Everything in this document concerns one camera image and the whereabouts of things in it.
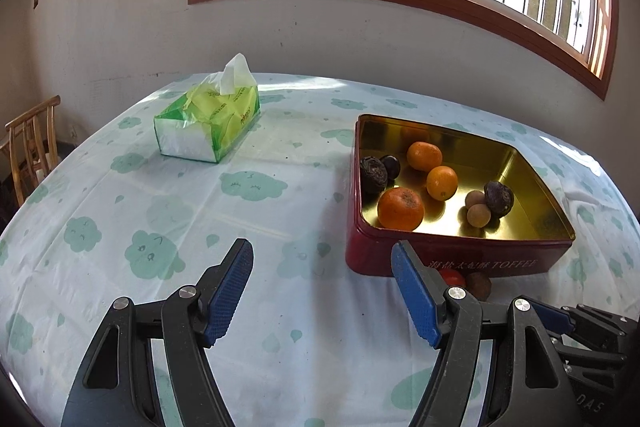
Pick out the small tangerine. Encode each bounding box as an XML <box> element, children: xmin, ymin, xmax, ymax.
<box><xmin>406</xmin><ymin>141</ymin><xmax>444</xmax><ymax>172</ymax></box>

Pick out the yellow-orange tangerine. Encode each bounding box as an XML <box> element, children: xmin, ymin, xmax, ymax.
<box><xmin>426</xmin><ymin>165</ymin><xmax>459</xmax><ymax>202</ymax></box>

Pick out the wrinkled dark passion fruit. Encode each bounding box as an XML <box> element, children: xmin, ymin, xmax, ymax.
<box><xmin>360</xmin><ymin>157</ymin><xmax>389</xmax><ymax>196</ymax></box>

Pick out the large blemished tangerine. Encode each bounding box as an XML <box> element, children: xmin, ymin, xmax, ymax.
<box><xmin>377</xmin><ymin>187</ymin><xmax>425</xmax><ymax>232</ymax></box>

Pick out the green tissue pack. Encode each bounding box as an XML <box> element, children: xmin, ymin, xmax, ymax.
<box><xmin>153</xmin><ymin>53</ymin><xmax>261</xmax><ymax>164</ymax></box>

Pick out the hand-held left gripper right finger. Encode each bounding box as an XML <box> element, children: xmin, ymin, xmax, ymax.
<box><xmin>391</xmin><ymin>239</ymin><xmax>583</xmax><ymax>427</ymax></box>

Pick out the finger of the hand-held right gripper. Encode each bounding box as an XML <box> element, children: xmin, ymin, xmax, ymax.
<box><xmin>529</xmin><ymin>299</ymin><xmax>640</xmax><ymax>348</ymax></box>
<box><xmin>549</xmin><ymin>336</ymin><xmax>628</xmax><ymax>370</ymax></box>

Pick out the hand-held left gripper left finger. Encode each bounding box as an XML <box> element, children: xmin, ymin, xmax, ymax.
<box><xmin>60</xmin><ymin>238</ymin><xmax>255</xmax><ymax>427</ymax></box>

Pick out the wooden chair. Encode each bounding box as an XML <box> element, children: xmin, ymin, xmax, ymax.
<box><xmin>0</xmin><ymin>95</ymin><xmax>62</xmax><ymax>208</ymax></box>

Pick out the red gold-lined tin box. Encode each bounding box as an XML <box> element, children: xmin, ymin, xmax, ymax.
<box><xmin>345</xmin><ymin>114</ymin><xmax>577</xmax><ymax>278</ymax></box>

